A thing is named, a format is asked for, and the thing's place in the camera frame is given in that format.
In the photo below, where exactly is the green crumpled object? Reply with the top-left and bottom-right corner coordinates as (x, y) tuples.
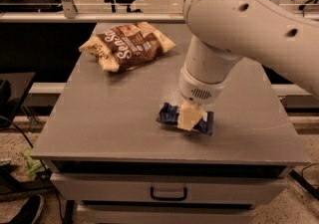
(21, 148), (47, 179)

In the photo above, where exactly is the blue rxbar blueberry wrapper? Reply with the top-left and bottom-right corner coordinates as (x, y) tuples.
(157, 103), (214, 135)

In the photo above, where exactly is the brown chip bag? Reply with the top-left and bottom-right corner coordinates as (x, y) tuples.
(79, 22), (175, 73)

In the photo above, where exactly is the black floor cable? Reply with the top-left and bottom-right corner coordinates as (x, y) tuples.
(0, 114), (64, 222)

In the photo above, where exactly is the grey drawer cabinet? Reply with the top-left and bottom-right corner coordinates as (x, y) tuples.
(32, 24), (309, 224)

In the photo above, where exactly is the black side table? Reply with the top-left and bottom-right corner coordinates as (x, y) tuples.
(0, 72), (36, 128)

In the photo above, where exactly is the black drawer handle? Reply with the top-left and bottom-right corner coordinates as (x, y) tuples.
(150, 187), (188, 202)

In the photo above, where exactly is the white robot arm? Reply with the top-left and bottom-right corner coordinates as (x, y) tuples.
(177, 0), (319, 130)

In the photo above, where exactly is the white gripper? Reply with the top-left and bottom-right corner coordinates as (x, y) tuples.
(177, 67), (225, 130)

